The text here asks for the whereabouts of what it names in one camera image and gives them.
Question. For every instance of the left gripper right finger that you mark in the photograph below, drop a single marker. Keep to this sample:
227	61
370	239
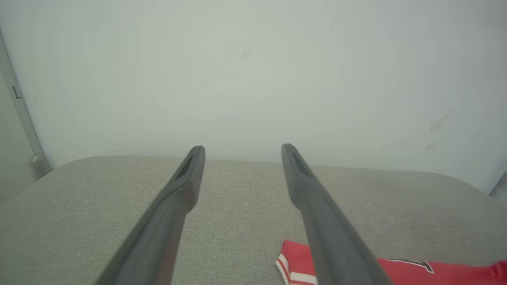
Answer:
332	245

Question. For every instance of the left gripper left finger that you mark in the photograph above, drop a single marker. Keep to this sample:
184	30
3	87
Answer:
158	237

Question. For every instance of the red and white jersey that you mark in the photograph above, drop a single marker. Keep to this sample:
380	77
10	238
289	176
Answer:
455	275

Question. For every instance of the grey fabric sofa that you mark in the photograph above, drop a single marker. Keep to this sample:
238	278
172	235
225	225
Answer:
79	221

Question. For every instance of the dark blue-grey object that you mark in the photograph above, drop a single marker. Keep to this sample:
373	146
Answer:
500	190

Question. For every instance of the grey metal wall rail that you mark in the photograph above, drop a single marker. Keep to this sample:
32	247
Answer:
16	97

